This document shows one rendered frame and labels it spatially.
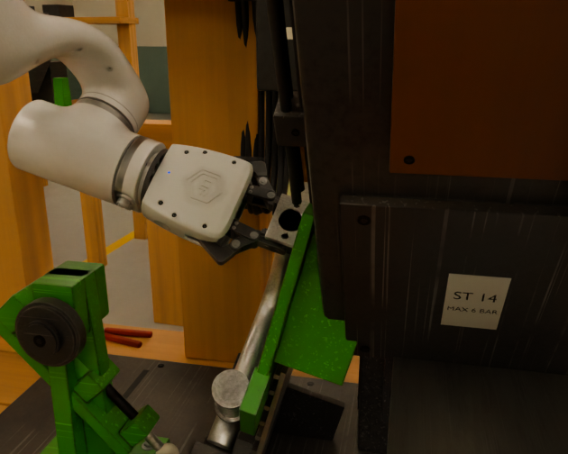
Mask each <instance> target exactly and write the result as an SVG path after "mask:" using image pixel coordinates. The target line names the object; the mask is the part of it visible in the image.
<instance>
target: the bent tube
mask: <svg viewBox="0 0 568 454"><path fill-rule="evenodd" d="M309 203H310V202H307V201H304V200H302V203H301V204H299V208H296V207H294V204H292V200H291V196H290V195H285V194H281V196H280V199H279V202H278V204H277V207H276V209H275V212H274V214H273V216H272V219H271V221H270V225H269V228H268V230H267V232H266V234H265V239H266V240H269V241H274V242H277V243H279V244H282V245H285V246H288V247H291V248H293V245H294V241H295V239H296V235H297V232H298V226H299V224H300V220H301V217H302V213H303V212H304V211H305V209H306V208H307V206H308V204H309ZM282 236H285V237H287V239H282V238H281V237H282ZM289 258H290V254H288V253H286V254H285V255H280V254H278V253H276V252H275V254H274V259H273V262H272V266H271V270H270V275H269V278H268V282H267V285H266V287H265V290H264V293H263V296H262V299H261V303H260V306H259V309H258V311H257V313H256V316H255V318H254V321H253V323H252V327H251V329H250V332H249V334H248V337H247V339H246V342H245V343H244V346H243V350H242V352H241V355H240V358H239V359H238V362H237V364H236V367H235V370H238V371H240V372H242V373H244V374H245V375H246V377H247V378H248V380H249V382H250V380H251V377H252V373H253V370H254V368H255V367H258V366H259V363H260V359H261V354H262V351H263V347H264V344H265V341H266V338H267V335H268V331H269V328H270V323H271V319H272V316H273V314H274V310H275V307H276V303H277V301H278V297H279V291H280V289H281V286H282V282H283V279H284V276H285V273H286V269H287V266H288V263H289ZM239 429H240V422H236V423H228V422H224V421H222V420H221V419H220V418H219V417H218V416H217V415H216V418H215V421H214V423H213V426H212V428H211V431H210V433H209V435H208V438H207V441H208V442H210V443H212V444H214V445H216V446H218V447H220V448H223V449H229V450H232V448H233V445H234V442H235V439H236V436H237V434H238V431H239Z"/></svg>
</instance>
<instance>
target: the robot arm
mask: <svg viewBox="0 0 568 454"><path fill-rule="evenodd" d="M54 58H55V59H58V60H60V61H61V62H62V63H63V64H64V65H65V66H66V67H67V68H68V69H69V70H70V71H71V72H72V73H73V75H74V76H75V77H76V78H77V80H78V82H79V84H80V85H81V88H82V95H81V96H80V98H79V99H78V100H77V102H76V103H74V104H73V105H70V106H59V105H56V104H53V103H50V102H47V101H44V100H34V101H31V102H30V103H29V104H27V105H26V106H25V107H23V108H22V110H21V111H20V112H19V113H18V114H17V115H16V117H15V119H14V122H13V124H12V126H11V129H10V131H9V135H8V141H7V152H8V156H9V159H10V161H11V162H12V164H13V165H14V166H15V167H16V168H18V169H20V170H23V171H25V172H28V173H31V174H33V175H35V176H38V177H42V178H45V179H48V180H49V181H52V182H55V183H57V184H60V185H63V186H66V187H69V188H72V189H74V190H77V191H79V192H81V193H84V194H87V195H91V196H93V197H96V198H98V199H101V200H104V201H106V202H108V203H111V204H115V205H118V206H120V207H122V208H124V209H126V210H129V211H131V210H133V211H135V212H137V213H142V214H143V216H144V217H146V218H147V219H149V220H150V221H152V222H154V223H155V224H157V225H159V226H160V227H161V228H163V229H165V230H167V231H169V232H171V233H173V234H175V235H177V236H179V237H180V238H182V239H185V240H187V241H190V242H192V243H195V244H196V245H198V246H201V247H203V248H204V249H205V250H206V252H207V253H208V254H209V255H210V256H211V258H212V259H213V260H214V261H215V262H216V263H217V264H218V265H220V266H222V265H223V264H224V263H226V262H227V261H228V260H230V259H231V258H233V257H234V255H236V254H238V253H241V252H243V251H246V250H249V249H256V248H257V247H258V246H259V247H261V248H264V249H266V250H270V251H273V252H276V253H278V254H280V255H285V254H286V253H288V254H291V251H292V248H291V247H288V246H285V245H282V244H279V243H277V242H274V241H269V240H266V239H265V234H266V232H267V230H268V229H266V228H264V229H262V230H261V231H260V230H255V229H253V228H252V227H250V226H248V225H246V224H244V223H242V222H239V220H240V218H241V216H242V214H243V210H244V208H245V206H246V204H251V205H255V206H259V207H262V208H266V209H268V210H271V211H272V215H273V214H274V212H275V209H276V207H277V204H278V202H279V199H280V197H278V196H277V194H276V192H275V191H274V190H273V188H272V186H271V184H270V181H269V180H268V175H267V169H266V164H265V162H263V161H254V162H248V161H245V160H243V159H238V158H236V157H233V156H230V155H226V154H224V153H220V152H216V151H213V150H207V149H202V148H198V147H193V146H187V145H180V144H172V145H171V146H170V148H169V149H166V146H165V145H164V144H163V143H162V142H159V141H155V140H153V139H150V138H147V137H144V136H141V135H140V134H137V132H138V131H139V130H140V129H141V127H142V125H143V123H144V122H145V120H146V117H147V115H148V112H149V108H150V103H149V97H148V95H147V93H146V90H145V88H144V86H143V84H142V81H141V80H140V79H139V77H138V75H137V74H136V72H135V71H134V69H133V67H132V65H131V64H130V62H129V61H128V59H127V58H126V57H125V55H124V54H123V53H122V51H121V50H120V48H119V47H118V46H117V45H116V43H115V42H114V41H113V40H112V39H111V38H110V37H109V36H107V35H106V34H105V33H104V32H102V31H100V30H98V29H97V28H96V27H94V26H92V25H90V24H88V23H84V22H81V21H78V20H74V19H70V18H65V17H59V16H54V15H47V14H41V13H38V12H36V11H34V10H33V9H31V7H30V6H29V5H27V4H26V3H25V2H24V0H0V86H1V85H3V84H6V83H9V82H11V81H13V80H15V79H17V78H18V77H20V76H22V75H24V74H25V73H27V72H28V71H30V70H32V69H33V68H36V67H38V66H39V65H40V64H42V63H44V62H46V61H48V60H50V59H54ZM252 177H256V180H257V186H255V185H253V184H252V181H251V179H252ZM230 239H232V240H231V242H230V243H229V241H230ZM228 243H229V244H228Z"/></svg>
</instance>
